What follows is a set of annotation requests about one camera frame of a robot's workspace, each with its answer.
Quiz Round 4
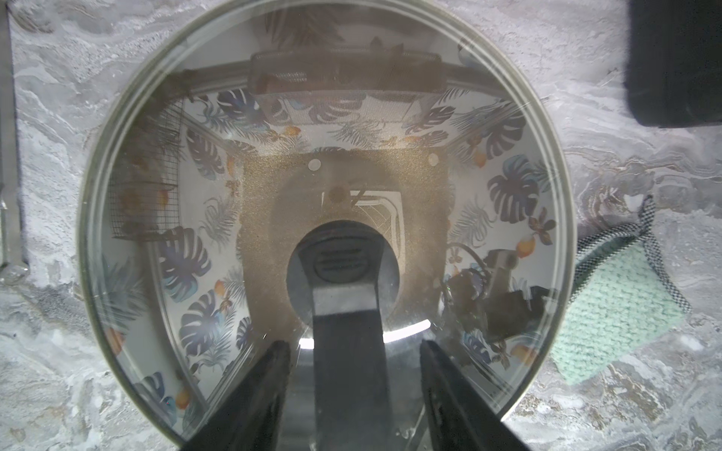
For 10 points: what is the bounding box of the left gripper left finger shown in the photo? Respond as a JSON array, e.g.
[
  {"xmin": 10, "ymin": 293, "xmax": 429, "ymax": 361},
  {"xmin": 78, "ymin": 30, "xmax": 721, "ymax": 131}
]
[{"xmin": 180, "ymin": 340, "xmax": 291, "ymax": 451}]

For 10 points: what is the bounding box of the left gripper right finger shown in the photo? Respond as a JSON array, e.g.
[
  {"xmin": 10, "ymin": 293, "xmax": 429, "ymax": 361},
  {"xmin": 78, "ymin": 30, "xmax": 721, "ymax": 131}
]
[{"xmin": 420, "ymin": 340, "xmax": 528, "ymax": 451}]

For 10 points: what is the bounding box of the green checkered cloth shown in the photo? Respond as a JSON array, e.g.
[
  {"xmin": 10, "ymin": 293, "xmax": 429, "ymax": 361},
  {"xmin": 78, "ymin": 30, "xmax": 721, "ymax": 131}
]
[{"xmin": 552, "ymin": 195, "xmax": 691, "ymax": 384}]

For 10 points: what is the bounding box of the glass pot lid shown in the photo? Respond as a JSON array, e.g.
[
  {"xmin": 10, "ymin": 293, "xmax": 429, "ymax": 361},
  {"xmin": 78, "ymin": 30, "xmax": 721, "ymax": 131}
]
[{"xmin": 78, "ymin": 1, "xmax": 576, "ymax": 450}]

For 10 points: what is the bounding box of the black tool case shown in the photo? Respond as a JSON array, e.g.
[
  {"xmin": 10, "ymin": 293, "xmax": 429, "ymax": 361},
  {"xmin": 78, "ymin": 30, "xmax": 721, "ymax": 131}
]
[{"xmin": 624, "ymin": 0, "xmax": 721, "ymax": 128}]

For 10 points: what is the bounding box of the orange handled screwdriver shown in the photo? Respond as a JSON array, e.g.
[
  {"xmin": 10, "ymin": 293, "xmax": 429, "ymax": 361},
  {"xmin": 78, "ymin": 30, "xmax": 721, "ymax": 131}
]
[{"xmin": 1, "ymin": 1, "xmax": 29, "ymax": 285}]

